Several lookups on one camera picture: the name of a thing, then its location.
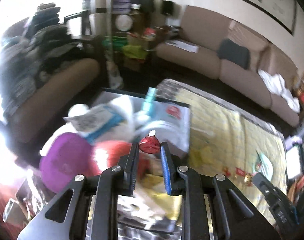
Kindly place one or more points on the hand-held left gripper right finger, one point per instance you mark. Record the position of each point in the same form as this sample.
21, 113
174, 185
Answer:
166, 172

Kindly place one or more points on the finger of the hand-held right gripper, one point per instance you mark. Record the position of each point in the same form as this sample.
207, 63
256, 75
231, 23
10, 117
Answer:
274, 197

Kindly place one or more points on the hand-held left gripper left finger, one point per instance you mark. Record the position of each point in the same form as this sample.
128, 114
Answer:
130, 170

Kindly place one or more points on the red foil candy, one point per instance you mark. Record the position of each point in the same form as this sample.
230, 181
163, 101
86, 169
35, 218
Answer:
149, 143

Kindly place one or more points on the gold foil candy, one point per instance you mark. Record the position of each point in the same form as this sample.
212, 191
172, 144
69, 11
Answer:
248, 179

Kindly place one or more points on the mint green tray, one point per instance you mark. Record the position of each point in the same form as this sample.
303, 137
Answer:
264, 163

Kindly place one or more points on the red snack packet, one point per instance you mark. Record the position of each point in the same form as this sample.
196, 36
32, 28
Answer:
240, 171

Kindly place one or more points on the black storage box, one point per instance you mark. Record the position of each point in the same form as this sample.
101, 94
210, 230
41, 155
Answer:
116, 91

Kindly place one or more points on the yellow packet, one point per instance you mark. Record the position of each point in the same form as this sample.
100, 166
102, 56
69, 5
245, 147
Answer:
154, 187

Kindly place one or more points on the red plastic bag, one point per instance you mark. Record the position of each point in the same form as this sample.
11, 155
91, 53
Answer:
111, 155

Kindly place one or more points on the white appliance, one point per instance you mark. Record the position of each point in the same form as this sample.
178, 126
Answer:
295, 157

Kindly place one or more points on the white plush toy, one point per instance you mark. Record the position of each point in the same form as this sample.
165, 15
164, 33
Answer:
121, 120

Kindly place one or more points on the teal tube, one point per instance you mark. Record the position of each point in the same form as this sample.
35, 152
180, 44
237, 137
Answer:
149, 101

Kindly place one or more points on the yellow checked blanket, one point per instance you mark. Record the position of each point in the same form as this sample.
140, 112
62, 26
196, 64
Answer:
167, 86

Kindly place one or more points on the brown armchair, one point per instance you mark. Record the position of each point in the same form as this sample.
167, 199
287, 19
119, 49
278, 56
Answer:
66, 85

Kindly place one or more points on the pile of white clothes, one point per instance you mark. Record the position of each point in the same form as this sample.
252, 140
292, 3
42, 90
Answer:
279, 87

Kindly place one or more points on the green bag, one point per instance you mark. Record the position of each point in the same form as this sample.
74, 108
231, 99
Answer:
133, 51

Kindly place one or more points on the brown sofa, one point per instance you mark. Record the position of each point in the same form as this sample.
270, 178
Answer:
217, 62

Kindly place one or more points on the white paper sheet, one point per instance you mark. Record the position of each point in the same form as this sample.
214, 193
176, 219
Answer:
182, 45

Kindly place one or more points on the dark grey cushion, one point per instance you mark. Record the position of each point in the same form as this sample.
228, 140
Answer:
234, 53

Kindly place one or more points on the round white disc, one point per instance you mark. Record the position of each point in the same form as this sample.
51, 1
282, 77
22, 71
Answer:
123, 23

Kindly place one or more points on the pile of dark clothes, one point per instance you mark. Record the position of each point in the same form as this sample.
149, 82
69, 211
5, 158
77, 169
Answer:
36, 45

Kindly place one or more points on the black speaker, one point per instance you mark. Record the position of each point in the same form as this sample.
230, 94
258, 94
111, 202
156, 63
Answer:
167, 7

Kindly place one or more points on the stack of purple boxes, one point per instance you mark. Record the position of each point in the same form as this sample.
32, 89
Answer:
121, 3

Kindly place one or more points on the framed wall painting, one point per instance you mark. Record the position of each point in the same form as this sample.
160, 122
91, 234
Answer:
254, 2

